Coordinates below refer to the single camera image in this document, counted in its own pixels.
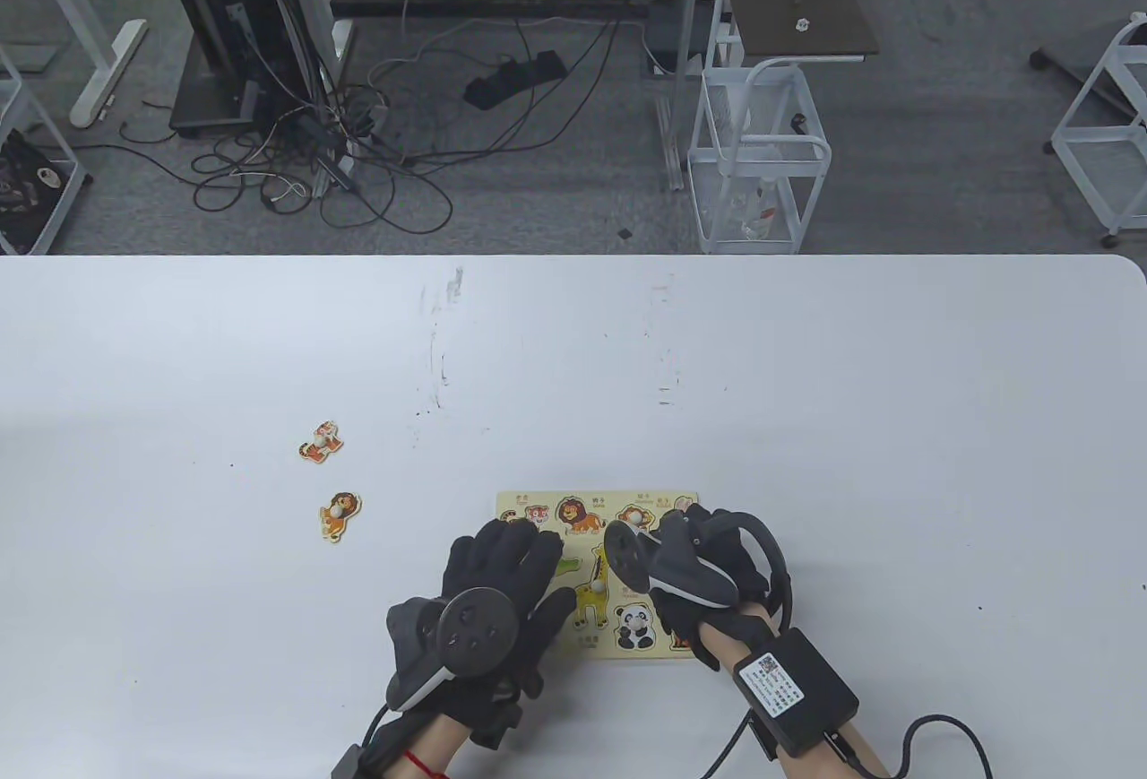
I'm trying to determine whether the white metal rack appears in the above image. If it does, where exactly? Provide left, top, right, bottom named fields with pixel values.
left=1049, top=12, right=1147, bottom=247

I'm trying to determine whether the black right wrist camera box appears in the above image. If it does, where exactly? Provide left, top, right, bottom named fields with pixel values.
left=732, top=628, right=862, bottom=759

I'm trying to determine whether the tangle of black cables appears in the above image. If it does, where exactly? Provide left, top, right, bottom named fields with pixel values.
left=119, top=0, right=682, bottom=235

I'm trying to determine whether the brown side table top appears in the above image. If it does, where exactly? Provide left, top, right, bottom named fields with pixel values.
left=716, top=0, right=881, bottom=64

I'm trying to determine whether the silver metal frame leg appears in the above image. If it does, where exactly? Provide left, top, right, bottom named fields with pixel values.
left=656, top=0, right=711, bottom=194

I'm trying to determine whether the black braided cable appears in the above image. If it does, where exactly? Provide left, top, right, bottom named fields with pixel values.
left=829, top=711, right=992, bottom=779

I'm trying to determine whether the grey tracker on right glove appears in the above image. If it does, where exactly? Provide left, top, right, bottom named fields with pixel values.
left=603, top=520, right=739, bottom=611

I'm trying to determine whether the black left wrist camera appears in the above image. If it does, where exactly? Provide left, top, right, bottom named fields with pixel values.
left=330, top=703, right=422, bottom=779

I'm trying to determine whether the white wire cart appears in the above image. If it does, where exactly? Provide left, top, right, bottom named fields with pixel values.
left=687, top=0, right=833, bottom=256

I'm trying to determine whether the panda puzzle piece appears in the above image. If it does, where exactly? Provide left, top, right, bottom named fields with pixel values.
left=613, top=602, right=660, bottom=651

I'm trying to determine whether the giraffe puzzle piece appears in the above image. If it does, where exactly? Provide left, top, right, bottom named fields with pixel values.
left=572, top=544, right=617, bottom=629

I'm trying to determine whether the dark patterned bag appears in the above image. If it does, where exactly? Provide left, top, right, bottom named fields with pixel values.
left=0, top=128, right=70, bottom=256

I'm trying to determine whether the person's left forearm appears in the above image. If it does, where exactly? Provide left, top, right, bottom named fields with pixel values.
left=392, top=712, right=480, bottom=779

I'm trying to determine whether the white desk foot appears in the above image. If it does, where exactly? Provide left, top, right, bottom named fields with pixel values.
left=69, top=19, right=150, bottom=131

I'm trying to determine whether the small lion puzzle piece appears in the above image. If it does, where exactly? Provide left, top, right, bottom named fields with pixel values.
left=317, top=492, right=364, bottom=545

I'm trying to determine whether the person's right hand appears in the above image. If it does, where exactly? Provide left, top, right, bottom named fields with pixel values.
left=659, top=504, right=782, bottom=674

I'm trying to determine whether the grey tracker on glove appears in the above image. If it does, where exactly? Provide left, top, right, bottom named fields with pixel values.
left=603, top=520, right=739, bottom=611
left=385, top=586, right=519, bottom=712

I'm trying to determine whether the yellow wooden animal puzzle board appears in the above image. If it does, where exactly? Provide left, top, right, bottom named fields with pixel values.
left=496, top=490, right=702, bottom=657

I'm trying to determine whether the white desk leg frame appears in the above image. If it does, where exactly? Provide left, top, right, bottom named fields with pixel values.
left=267, top=0, right=356, bottom=199

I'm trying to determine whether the black caster leg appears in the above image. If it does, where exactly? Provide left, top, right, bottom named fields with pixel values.
left=1029, top=48, right=1117, bottom=91

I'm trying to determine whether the person's left hand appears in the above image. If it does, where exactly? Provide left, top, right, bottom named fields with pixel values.
left=439, top=517, right=579, bottom=731

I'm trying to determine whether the large lion puzzle piece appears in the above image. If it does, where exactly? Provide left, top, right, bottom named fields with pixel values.
left=555, top=497, right=605, bottom=539

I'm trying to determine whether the clear spray bottle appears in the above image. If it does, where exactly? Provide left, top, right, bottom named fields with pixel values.
left=740, top=178, right=779, bottom=240

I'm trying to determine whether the black power strip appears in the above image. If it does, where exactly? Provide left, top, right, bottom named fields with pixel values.
left=461, top=50, right=568, bottom=110

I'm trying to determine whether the black floor bar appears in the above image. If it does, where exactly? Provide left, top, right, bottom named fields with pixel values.
left=329, top=0, right=651, bottom=21

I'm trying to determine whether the white shelf frame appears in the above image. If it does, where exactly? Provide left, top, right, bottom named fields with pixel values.
left=0, top=44, right=91, bottom=257

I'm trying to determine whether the grey tracker on left glove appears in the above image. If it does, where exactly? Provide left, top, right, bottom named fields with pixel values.
left=385, top=586, right=519, bottom=712

